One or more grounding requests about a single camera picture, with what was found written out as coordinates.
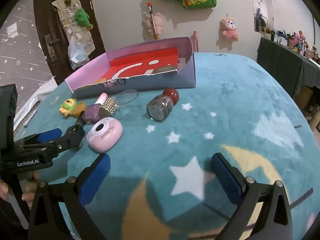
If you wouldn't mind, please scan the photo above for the clear glass lid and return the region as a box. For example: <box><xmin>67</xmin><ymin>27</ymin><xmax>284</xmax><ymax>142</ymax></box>
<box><xmin>115</xmin><ymin>89</ymin><xmax>139</xmax><ymax>107</ymax></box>

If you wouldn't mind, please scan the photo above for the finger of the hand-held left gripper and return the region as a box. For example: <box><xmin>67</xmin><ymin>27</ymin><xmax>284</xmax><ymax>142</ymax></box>
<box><xmin>24</xmin><ymin>117</ymin><xmax>87</xmax><ymax>158</ymax></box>
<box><xmin>14</xmin><ymin>128</ymin><xmax>62</xmax><ymax>148</ymax></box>

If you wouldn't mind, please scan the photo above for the green plush dinosaur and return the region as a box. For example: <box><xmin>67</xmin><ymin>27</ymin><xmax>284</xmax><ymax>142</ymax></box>
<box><xmin>74</xmin><ymin>9</ymin><xmax>94</xmax><ymax>29</ymax></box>

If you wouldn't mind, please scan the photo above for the glitter jar with red cap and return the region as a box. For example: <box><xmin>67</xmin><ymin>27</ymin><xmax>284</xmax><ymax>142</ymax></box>
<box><xmin>146</xmin><ymin>88</ymin><xmax>180</xmax><ymax>122</ymax></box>

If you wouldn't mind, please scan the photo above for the gold studded cap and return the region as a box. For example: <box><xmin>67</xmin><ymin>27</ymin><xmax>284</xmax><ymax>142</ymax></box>
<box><xmin>100</xmin><ymin>97</ymin><xmax>120</xmax><ymax>118</ymax></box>

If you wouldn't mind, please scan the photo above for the person's left hand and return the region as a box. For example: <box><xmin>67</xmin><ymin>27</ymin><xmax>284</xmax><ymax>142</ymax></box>
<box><xmin>0</xmin><ymin>171</ymin><xmax>40</xmax><ymax>209</ymax></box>

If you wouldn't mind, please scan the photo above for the dark wooden door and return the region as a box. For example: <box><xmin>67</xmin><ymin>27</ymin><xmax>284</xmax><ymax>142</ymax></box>
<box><xmin>33</xmin><ymin>0</ymin><xmax>105</xmax><ymax>85</ymax></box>

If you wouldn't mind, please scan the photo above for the pink round case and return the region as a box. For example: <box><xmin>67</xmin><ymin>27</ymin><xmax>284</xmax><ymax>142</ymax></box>
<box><xmin>86</xmin><ymin>117</ymin><xmax>123</xmax><ymax>153</ymax></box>

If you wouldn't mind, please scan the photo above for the metal door handle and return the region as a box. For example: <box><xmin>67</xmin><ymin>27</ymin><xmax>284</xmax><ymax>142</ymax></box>
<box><xmin>44</xmin><ymin>34</ymin><xmax>60</xmax><ymax>62</ymax></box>

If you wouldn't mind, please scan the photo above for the white paper sheet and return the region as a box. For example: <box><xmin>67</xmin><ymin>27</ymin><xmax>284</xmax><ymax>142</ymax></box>
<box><xmin>6</xmin><ymin>23</ymin><xmax>18</xmax><ymax>38</ymax></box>

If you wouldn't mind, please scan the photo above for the blue nail file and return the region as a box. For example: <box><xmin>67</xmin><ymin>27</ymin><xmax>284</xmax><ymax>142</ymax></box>
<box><xmin>25</xmin><ymin>110</ymin><xmax>38</xmax><ymax>128</ymax></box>

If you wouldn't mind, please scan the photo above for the brown cardboard box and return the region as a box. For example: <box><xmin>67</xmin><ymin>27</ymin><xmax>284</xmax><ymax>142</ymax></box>
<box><xmin>296</xmin><ymin>85</ymin><xmax>315</xmax><ymax>110</ymax></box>

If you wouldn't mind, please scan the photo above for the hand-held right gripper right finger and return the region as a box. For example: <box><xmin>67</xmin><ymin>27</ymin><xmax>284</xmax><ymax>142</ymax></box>
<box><xmin>211</xmin><ymin>152</ymin><xmax>293</xmax><ymax>240</ymax></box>

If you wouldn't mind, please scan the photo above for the purple cardboard box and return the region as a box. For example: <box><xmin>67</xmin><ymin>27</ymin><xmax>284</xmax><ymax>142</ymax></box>
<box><xmin>64</xmin><ymin>37</ymin><xmax>196</xmax><ymax>100</ymax></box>

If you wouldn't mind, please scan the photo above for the table with dark cloth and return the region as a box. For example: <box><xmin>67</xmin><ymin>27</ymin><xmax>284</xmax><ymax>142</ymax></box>
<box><xmin>257</xmin><ymin>37</ymin><xmax>320</xmax><ymax>98</ymax></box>

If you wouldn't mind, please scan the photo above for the grey flat pouch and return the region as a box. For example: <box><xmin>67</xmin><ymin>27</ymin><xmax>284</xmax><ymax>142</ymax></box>
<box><xmin>152</xmin><ymin>64</ymin><xmax>179</xmax><ymax>75</ymax></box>

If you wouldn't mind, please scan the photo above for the pink plush cat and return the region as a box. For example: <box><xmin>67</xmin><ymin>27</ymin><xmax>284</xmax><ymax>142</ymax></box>
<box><xmin>220</xmin><ymin>18</ymin><xmax>239</xmax><ymax>42</ymax></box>

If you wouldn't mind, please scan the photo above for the pink plush pig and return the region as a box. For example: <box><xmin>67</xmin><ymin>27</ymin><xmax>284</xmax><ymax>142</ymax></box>
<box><xmin>142</xmin><ymin>12</ymin><xmax>167</xmax><ymax>35</ymax></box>

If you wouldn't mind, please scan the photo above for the purple nail polish bottle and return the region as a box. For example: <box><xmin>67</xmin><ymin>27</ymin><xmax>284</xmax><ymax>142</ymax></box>
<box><xmin>82</xmin><ymin>93</ymin><xmax>108</xmax><ymax>125</ymax></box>

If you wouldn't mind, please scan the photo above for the white orange stick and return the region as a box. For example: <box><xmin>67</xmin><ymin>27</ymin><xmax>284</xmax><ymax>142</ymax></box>
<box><xmin>147</xmin><ymin>2</ymin><xmax>159</xmax><ymax>40</ymax></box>

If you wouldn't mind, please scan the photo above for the yellow green toy figure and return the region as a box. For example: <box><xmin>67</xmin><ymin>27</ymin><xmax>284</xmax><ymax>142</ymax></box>
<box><xmin>59</xmin><ymin>98</ymin><xmax>87</xmax><ymax>119</ymax></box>

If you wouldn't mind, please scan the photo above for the clear plastic bag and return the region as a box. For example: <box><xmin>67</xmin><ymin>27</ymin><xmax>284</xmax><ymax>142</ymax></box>
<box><xmin>68</xmin><ymin>36</ymin><xmax>90</xmax><ymax>70</ymax></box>

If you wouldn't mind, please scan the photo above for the teal star printed blanket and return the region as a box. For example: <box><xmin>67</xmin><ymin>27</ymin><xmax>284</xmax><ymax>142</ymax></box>
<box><xmin>14</xmin><ymin>52</ymin><xmax>320</xmax><ymax>240</ymax></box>

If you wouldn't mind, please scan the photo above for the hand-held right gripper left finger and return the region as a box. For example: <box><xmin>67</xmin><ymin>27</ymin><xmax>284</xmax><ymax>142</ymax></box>
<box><xmin>27</xmin><ymin>152</ymin><xmax>112</xmax><ymax>240</ymax></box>

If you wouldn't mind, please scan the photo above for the clear hanging organizer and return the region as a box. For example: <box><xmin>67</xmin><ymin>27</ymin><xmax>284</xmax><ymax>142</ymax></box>
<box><xmin>51</xmin><ymin>0</ymin><xmax>94</xmax><ymax>53</ymax></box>

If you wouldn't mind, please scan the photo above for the pink plastic hook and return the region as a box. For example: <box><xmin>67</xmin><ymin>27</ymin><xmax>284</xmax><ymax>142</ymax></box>
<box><xmin>192</xmin><ymin>31</ymin><xmax>200</xmax><ymax>53</ymax></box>

